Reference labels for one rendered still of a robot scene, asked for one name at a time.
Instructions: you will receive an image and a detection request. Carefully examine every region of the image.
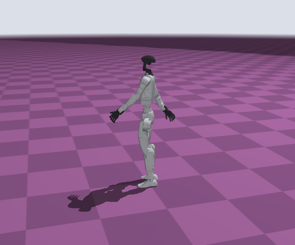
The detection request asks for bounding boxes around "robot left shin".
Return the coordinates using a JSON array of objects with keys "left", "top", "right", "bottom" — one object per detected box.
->
[{"left": 143, "top": 151, "right": 154, "bottom": 182}]

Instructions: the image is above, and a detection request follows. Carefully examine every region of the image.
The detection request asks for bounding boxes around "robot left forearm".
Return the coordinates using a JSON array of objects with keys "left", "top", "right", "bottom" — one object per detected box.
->
[{"left": 118, "top": 94, "right": 137, "bottom": 113}]

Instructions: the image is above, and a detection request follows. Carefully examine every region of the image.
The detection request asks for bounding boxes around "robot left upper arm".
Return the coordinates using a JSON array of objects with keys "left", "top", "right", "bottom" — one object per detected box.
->
[{"left": 135, "top": 77, "right": 151, "bottom": 101}]

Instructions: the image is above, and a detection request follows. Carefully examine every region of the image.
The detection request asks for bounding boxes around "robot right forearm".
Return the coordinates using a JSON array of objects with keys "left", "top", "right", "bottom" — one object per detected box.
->
[{"left": 154, "top": 93, "right": 166, "bottom": 111}]

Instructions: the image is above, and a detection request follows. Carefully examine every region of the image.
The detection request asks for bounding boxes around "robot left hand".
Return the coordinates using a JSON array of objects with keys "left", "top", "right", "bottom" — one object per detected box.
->
[{"left": 109, "top": 109, "right": 124, "bottom": 123}]

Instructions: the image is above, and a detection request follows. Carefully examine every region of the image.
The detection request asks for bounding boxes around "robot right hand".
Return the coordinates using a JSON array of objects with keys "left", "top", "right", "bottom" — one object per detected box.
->
[{"left": 163, "top": 106, "right": 175, "bottom": 122}]

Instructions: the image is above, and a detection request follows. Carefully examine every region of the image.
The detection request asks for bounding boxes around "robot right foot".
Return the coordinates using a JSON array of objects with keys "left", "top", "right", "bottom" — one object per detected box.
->
[{"left": 141, "top": 174, "right": 158, "bottom": 180}]

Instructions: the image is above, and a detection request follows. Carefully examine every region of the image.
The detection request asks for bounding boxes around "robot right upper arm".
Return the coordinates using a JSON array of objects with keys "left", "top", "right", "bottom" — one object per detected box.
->
[{"left": 154, "top": 84, "right": 158, "bottom": 98}]

